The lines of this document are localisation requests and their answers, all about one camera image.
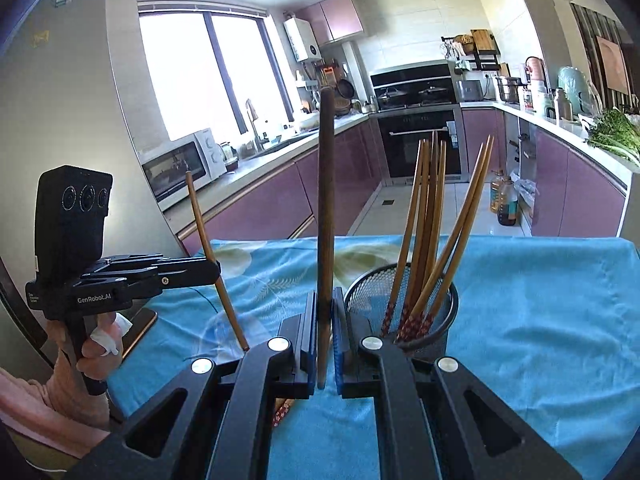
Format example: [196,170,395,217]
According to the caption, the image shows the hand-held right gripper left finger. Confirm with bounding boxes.
[65,290,319,480]

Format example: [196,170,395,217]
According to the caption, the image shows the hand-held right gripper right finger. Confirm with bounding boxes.
[334,287,583,480]

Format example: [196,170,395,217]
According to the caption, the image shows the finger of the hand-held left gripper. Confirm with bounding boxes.
[80,270,221,291]
[97,254,221,274]

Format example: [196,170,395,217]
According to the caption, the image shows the black mesh utensil holder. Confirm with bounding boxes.
[343,264,460,361]

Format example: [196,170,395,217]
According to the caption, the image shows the patterned-end wooden chopstick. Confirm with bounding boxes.
[272,397,292,428]
[185,171,251,352]
[316,87,336,391]

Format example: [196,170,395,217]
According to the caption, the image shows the bunch of wooden chopsticks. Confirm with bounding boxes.
[381,130,496,343]

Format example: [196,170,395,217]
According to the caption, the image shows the person's left forearm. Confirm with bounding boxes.
[0,365,111,461]

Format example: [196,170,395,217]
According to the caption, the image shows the person's left hand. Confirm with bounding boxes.
[46,310,132,428]

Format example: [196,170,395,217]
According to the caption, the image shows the dark smartphone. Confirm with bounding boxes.
[120,307,159,358]

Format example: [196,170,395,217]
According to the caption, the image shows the white microwave oven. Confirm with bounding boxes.
[141,128,228,212]

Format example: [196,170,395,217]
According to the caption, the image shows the purple counter with sink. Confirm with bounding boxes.
[162,110,381,256]

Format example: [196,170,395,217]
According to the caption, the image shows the small glass kettle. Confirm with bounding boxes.
[218,141,240,170]

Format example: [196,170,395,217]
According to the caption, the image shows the steel kitchen faucet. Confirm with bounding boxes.
[245,98,263,153]

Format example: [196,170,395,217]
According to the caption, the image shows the grey refrigerator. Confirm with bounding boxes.
[0,0,183,376]

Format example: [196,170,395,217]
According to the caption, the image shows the kitchen sink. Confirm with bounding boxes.
[255,132,321,153]

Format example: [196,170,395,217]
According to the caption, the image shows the blue floral tablecloth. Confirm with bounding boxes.
[107,234,640,480]

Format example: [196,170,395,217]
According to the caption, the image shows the kitchen window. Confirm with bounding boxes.
[137,7,296,143]

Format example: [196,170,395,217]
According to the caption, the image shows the black integrated stove oven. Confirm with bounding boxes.
[370,60,463,183]

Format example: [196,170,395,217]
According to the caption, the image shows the yellow oil bottle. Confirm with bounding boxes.
[489,170,506,216]

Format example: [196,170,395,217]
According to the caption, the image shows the dark oil bottle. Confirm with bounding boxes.
[495,175,521,226]

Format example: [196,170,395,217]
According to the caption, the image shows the clear plastic bag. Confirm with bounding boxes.
[510,170,538,223]

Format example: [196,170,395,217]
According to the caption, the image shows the silver countertop appliance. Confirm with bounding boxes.
[457,79,485,102]

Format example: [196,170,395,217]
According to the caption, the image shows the purple counter with appliances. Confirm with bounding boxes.
[460,100,640,241]

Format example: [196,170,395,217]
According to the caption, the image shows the steel stockpot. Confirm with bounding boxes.
[495,76,523,103]

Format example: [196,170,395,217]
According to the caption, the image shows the steel thermos flask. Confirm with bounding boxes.
[552,88,573,121]

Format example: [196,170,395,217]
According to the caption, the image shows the pink electric kettle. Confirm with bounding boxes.
[525,56,548,93]

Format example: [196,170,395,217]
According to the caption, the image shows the green leafy vegetables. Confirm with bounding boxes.
[585,107,640,166]

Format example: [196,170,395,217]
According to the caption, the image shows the green air fryer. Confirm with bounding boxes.
[557,66,601,116]

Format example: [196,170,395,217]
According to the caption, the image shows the white wall water heater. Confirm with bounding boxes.
[283,17,322,63]

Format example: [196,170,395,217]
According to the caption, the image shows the purple wall cabinet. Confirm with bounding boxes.
[295,0,365,46]

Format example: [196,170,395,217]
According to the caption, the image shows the black wall rack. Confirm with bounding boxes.
[441,30,502,72]

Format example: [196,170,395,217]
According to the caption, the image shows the pink wall painting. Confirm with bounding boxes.
[595,35,631,96]

